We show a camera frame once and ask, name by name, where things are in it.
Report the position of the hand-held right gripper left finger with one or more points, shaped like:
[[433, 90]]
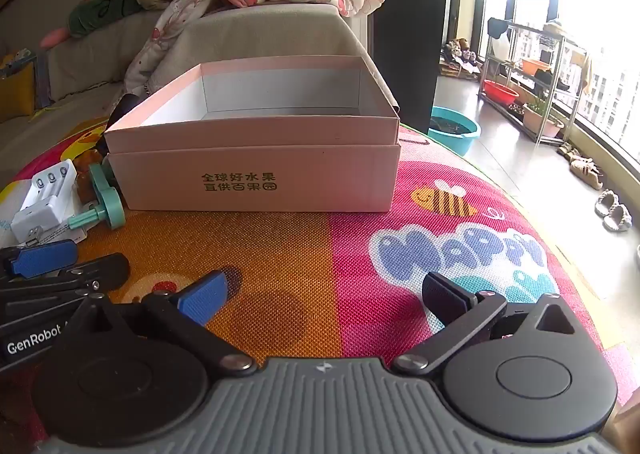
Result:
[[204, 298]]

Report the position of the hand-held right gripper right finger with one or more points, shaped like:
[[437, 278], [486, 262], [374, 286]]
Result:
[[442, 296]]

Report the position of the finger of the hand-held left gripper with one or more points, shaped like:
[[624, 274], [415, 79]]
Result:
[[95, 270], [37, 259]]

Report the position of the white battery charger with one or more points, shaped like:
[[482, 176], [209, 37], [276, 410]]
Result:
[[42, 194]]

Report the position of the teal plastic tool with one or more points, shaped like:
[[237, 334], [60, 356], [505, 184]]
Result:
[[107, 201]]

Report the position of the brown glossy figurine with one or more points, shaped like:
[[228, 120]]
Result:
[[85, 184]]

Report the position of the pink cardboard box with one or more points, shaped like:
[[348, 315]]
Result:
[[250, 159]]

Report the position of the white printed card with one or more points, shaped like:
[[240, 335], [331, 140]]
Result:
[[62, 236]]

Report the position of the colourful cartoon play mat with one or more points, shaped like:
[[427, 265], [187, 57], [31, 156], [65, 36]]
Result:
[[310, 259]]

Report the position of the teal plastic basin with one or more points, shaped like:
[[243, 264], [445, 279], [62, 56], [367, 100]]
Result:
[[452, 132]]

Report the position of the yellow cushion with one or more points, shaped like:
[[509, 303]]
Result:
[[17, 94]]

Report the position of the beige shoes pair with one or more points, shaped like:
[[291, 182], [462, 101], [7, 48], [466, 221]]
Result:
[[582, 167]]

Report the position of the white woven slippers pair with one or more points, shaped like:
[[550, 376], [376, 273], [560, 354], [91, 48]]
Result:
[[614, 211]]

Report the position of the potted plant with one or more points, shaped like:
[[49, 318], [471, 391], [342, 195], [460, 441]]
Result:
[[542, 122]]

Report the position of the red plastic basin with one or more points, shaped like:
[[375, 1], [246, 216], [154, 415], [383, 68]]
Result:
[[500, 93]]

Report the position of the pile of shoes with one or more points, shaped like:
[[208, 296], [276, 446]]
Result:
[[460, 59]]

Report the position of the metal storage rack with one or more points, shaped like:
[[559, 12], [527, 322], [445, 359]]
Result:
[[562, 84]]

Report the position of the orange plastic basin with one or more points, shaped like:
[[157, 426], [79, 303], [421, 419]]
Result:
[[536, 66]]

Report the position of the green plush toy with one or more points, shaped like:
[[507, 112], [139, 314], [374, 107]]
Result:
[[110, 7]]

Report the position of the dark cloth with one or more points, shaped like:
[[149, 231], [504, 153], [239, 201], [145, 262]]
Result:
[[497, 28]]

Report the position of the beige covered sofa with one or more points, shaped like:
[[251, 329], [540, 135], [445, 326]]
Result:
[[280, 29]]

